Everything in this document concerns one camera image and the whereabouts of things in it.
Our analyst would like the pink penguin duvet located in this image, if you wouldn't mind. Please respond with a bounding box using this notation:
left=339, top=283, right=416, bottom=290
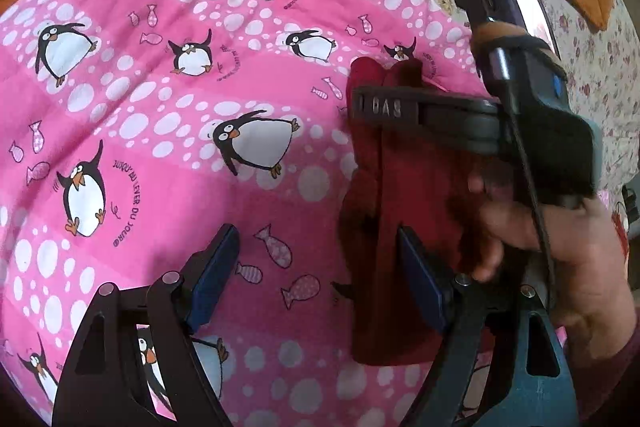
left=0, top=0, right=632, bottom=427

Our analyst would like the person's right hand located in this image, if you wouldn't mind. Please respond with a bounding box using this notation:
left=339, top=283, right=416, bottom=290
left=466, top=20, right=632, bottom=358

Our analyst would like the black cable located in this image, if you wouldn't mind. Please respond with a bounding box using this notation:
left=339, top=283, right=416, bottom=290
left=491, top=48, right=559, bottom=313

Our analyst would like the dark red garment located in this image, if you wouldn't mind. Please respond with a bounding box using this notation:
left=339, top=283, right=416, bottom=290
left=336, top=57, right=501, bottom=367

